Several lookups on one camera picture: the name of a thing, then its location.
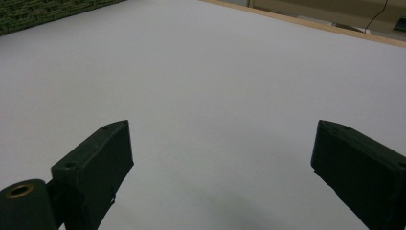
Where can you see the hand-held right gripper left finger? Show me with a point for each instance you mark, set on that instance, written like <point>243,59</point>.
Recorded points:
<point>95,166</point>

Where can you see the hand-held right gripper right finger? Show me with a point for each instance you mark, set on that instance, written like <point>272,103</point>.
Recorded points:
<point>360,169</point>

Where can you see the dark flat device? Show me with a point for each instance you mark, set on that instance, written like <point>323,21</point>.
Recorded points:
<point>400,25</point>

